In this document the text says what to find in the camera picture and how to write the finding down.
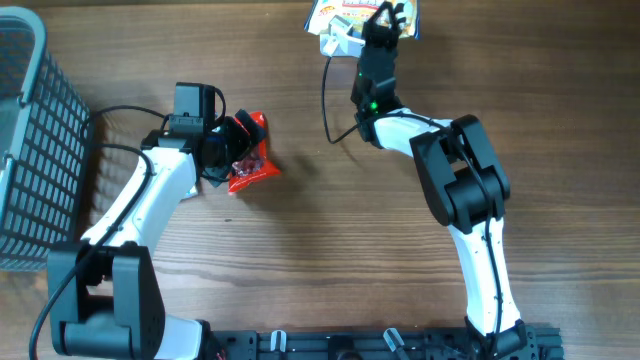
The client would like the cream yellow snack bag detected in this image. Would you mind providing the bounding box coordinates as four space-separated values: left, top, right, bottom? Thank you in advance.
304 0 420 39

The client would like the red candy bag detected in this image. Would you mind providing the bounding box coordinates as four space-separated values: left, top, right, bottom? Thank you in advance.
228 112 281 194

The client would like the small teal white box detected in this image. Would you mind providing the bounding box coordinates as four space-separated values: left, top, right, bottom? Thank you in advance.
183 185 199 200

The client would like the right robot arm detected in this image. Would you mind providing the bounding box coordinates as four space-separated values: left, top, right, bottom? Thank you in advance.
351 1 526 359

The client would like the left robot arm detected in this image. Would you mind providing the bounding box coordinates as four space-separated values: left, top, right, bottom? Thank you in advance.
29 82 267 359

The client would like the white barcode scanner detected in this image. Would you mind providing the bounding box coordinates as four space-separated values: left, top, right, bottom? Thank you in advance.
319 32 365 58

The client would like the dark grey plastic shopping basket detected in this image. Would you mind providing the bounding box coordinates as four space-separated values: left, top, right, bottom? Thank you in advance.
1 6 93 272

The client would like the right black camera cable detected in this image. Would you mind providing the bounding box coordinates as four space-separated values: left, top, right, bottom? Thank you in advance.
320 54 504 346

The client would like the black camera cable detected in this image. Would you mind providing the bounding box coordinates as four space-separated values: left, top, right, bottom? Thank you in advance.
28 85 227 360
320 54 504 346

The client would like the left black camera cable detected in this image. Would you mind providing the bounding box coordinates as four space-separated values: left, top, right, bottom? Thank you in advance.
28 85 227 360

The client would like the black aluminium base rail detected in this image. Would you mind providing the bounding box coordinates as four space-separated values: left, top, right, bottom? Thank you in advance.
212 324 565 360

